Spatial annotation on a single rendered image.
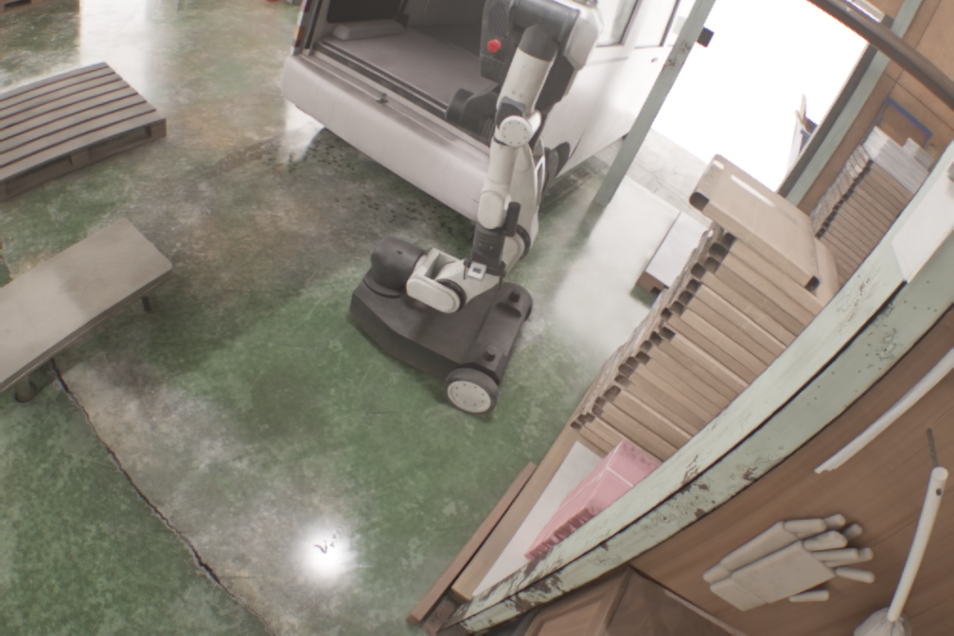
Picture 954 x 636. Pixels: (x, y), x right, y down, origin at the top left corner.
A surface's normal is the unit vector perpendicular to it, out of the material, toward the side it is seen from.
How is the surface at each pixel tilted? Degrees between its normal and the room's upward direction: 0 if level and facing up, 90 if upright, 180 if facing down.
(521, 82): 90
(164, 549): 0
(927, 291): 90
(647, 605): 0
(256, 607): 0
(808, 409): 90
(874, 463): 90
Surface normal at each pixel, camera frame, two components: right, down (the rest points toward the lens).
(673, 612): 0.31, -0.71
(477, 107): -0.31, 0.56
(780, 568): -0.53, 0.43
